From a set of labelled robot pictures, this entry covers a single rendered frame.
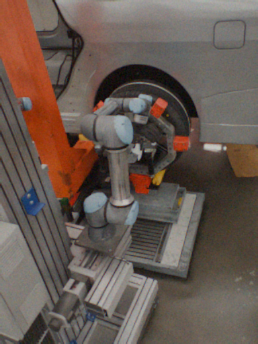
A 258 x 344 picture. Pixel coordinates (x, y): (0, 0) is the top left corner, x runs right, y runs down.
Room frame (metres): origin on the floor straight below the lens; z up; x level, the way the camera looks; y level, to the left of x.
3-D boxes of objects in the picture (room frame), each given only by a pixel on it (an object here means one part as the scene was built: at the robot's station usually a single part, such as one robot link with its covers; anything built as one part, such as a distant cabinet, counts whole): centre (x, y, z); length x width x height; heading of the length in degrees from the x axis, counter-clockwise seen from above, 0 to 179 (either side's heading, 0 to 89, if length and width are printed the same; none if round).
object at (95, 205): (1.29, 0.19, 0.98); 0.13 x 0.12 x 0.14; 68
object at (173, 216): (2.21, -0.15, 0.13); 0.50 x 0.36 x 0.10; 65
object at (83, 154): (2.36, 0.34, 0.69); 0.52 x 0.17 x 0.35; 155
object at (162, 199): (2.21, -0.15, 0.32); 0.40 x 0.30 x 0.28; 65
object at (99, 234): (1.29, 0.19, 0.87); 0.15 x 0.15 x 0.10
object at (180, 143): (1.93, -0.37, 0.85); 0.09 x 0.08 x 0.07; 65
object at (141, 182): (2.10, -0.10, 0.48); 0.16 x 0.12 x 0.17; 155
